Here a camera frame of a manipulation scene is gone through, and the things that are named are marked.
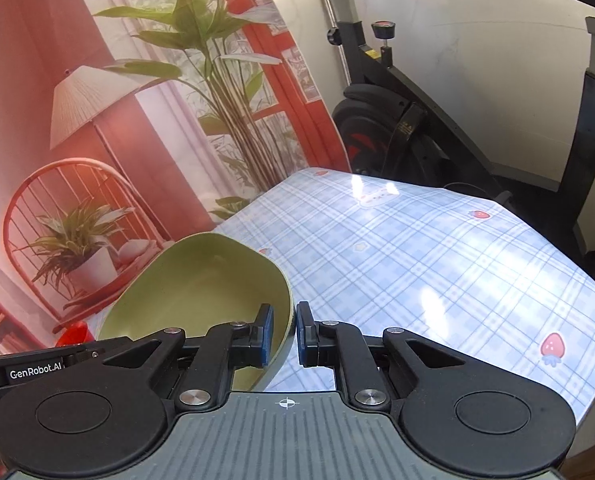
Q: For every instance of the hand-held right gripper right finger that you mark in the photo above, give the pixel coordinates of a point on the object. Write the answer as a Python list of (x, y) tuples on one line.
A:
[(303, 336)]

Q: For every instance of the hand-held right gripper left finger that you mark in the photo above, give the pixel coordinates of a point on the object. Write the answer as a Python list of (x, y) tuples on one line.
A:
[(265, 336)]

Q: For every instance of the green bowl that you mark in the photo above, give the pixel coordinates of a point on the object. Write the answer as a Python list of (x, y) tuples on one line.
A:
[(197, 280)]

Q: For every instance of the red plastic object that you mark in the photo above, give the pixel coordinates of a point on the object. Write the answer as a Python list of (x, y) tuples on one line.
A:
[(73, 334)]

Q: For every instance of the blue plaid tablecloth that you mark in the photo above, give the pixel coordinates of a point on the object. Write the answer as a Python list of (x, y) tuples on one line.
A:
[(427, 260)]

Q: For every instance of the black exercise bike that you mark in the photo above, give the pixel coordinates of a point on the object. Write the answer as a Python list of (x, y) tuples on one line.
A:
[(377, 110)]

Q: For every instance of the wall poster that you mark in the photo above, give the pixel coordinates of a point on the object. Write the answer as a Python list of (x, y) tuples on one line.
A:
[(77, 110)]

